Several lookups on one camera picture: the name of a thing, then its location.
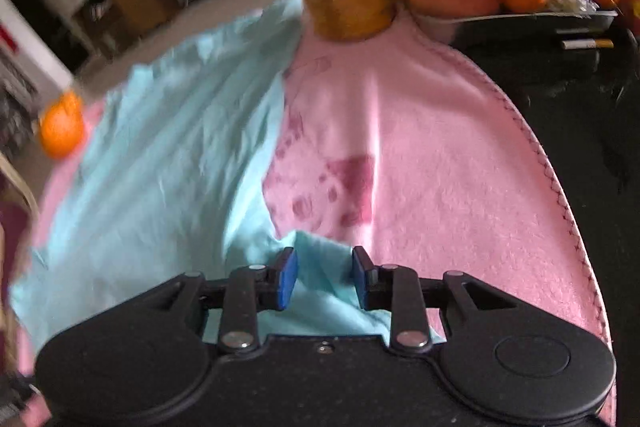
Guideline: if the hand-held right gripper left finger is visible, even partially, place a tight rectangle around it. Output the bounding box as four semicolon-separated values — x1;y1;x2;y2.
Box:
150;247;300;354

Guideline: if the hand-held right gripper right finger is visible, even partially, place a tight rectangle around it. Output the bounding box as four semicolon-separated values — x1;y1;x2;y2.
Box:
351;246;518;354

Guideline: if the teal garment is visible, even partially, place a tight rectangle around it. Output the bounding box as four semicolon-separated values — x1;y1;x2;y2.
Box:
10;0;446;353

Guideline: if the pink printed blanket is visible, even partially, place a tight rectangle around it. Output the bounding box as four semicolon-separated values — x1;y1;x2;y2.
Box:
15;0;613;425

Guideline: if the large bumpy orange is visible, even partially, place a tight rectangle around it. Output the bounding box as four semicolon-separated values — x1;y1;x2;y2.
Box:
39;92;87;159

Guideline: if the metal fruit tray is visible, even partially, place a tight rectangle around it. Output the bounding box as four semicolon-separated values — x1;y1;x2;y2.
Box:
412;9;618;50

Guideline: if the cigarette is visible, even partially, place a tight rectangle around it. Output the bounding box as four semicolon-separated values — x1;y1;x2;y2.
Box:
560;38;615;51

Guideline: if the maroon chair with gold frame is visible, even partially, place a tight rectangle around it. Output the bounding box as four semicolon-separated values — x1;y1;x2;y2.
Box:
0;152;41;383

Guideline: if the red wall scroll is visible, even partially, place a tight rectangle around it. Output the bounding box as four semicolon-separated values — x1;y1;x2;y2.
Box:
0;22;21;55

